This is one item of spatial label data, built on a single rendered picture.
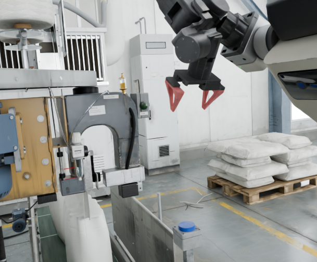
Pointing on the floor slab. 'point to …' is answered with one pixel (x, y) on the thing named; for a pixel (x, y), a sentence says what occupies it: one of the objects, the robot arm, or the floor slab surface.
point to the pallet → (248, 194)
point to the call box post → (188, 256)
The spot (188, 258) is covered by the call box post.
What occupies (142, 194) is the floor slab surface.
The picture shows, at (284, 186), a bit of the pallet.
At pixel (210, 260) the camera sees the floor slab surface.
